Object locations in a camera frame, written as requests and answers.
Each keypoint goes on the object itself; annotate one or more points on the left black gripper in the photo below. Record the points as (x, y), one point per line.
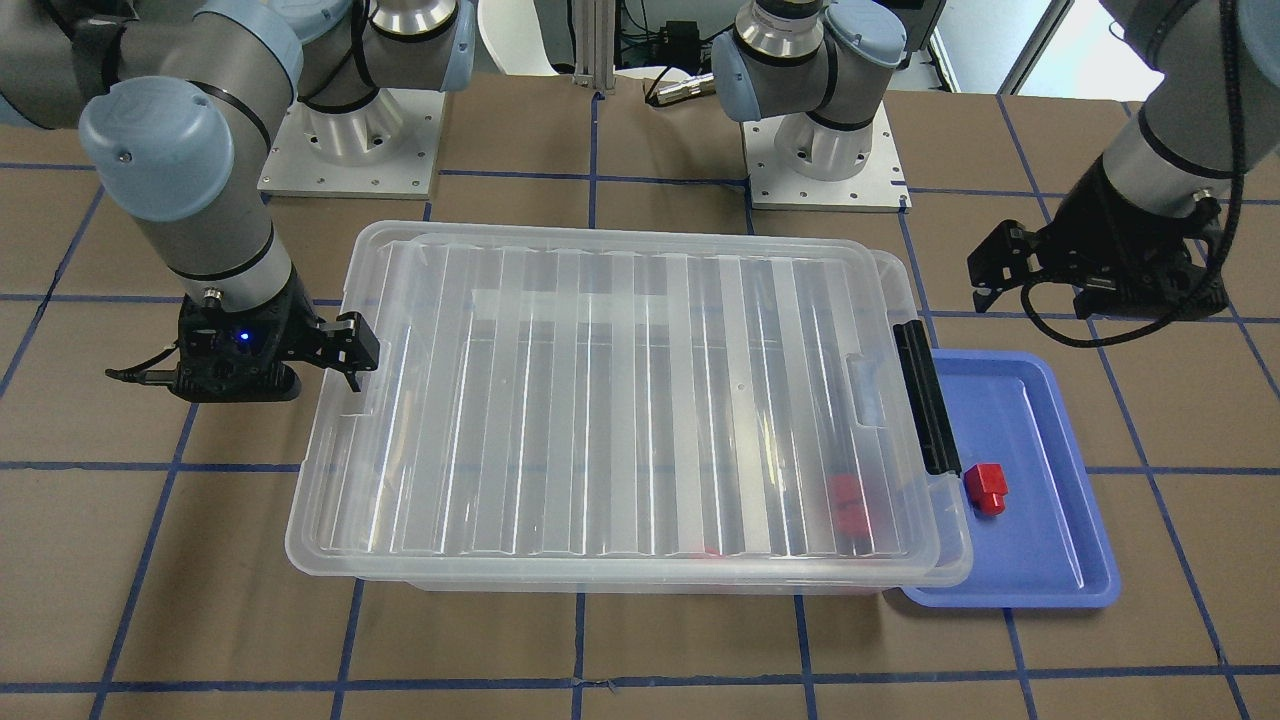
(1112, 232)

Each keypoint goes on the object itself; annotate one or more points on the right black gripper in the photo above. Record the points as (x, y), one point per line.
(296, 325)

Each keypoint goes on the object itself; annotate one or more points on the clear plastic box lid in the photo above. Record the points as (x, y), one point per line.
(620, 410)

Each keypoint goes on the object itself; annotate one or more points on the red block from tray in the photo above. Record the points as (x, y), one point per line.
(986, 487)

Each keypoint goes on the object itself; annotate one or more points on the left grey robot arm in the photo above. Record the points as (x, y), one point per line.
(1205, 126)

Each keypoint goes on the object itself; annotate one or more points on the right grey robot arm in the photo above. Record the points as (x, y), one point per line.
(179, 116)

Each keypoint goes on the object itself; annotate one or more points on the clear plastic storage box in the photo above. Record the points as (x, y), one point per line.
(640, 585)

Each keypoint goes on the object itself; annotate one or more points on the red block middle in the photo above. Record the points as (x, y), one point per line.
(845, 493)

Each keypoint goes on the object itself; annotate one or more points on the blue plastic tray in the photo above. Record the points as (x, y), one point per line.
(1049, 548)

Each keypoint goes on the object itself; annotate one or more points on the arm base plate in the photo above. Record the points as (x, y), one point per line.
(796, 165)
(386, 150)

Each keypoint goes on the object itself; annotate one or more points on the black box latch handle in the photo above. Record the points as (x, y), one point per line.
(927, 403)

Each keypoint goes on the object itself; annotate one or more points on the aluminium frame post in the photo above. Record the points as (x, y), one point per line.
(594, 34)

